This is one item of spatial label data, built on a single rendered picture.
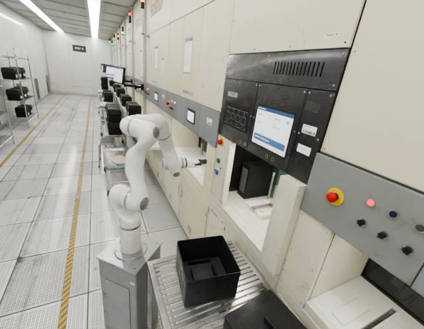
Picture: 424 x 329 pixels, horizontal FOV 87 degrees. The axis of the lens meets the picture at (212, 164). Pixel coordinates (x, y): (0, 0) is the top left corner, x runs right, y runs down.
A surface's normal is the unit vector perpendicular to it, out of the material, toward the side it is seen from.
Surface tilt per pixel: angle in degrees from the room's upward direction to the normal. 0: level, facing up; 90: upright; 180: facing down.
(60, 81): 90
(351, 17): 90
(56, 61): 90
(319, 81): 90
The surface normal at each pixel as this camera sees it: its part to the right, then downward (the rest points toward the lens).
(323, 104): -0.89, 0.07
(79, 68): 0.43, 0.38
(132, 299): -0.33, 0.32
